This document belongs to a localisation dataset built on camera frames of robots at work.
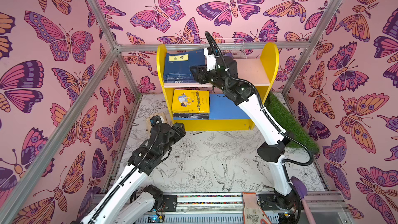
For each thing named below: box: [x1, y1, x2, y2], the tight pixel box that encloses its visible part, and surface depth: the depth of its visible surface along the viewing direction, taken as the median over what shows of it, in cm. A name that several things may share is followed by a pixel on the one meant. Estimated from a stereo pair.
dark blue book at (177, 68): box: [163, 48, 206, 84], surface depth 70 cm
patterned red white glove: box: [242, 191, 273, 224], surface depth 71 cm
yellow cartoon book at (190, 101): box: [171, 89, 210, 114], surface depth 89 cm
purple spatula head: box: [290, 175, 308, 199], surface depth 78 cm
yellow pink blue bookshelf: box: [156, 43, 280, 132], surface depth 73 cm
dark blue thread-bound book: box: [163, 77, 197, 84], surface depth 70 cm
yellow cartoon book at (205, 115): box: [173, 112, 210, 120], surface depth 89 cm
